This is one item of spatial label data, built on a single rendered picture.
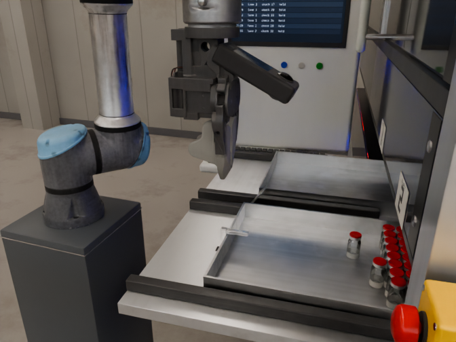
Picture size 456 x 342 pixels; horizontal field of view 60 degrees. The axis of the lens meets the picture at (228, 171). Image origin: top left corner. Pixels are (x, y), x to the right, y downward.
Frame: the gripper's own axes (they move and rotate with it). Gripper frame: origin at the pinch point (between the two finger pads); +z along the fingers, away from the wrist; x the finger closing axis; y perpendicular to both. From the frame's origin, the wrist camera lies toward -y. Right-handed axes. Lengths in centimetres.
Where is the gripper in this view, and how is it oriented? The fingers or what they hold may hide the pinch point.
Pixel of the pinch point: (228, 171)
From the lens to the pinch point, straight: 58.4
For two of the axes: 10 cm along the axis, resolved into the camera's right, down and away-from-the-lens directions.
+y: -9.7, -1.0, 2.4
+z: 0.0, 9.3, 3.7
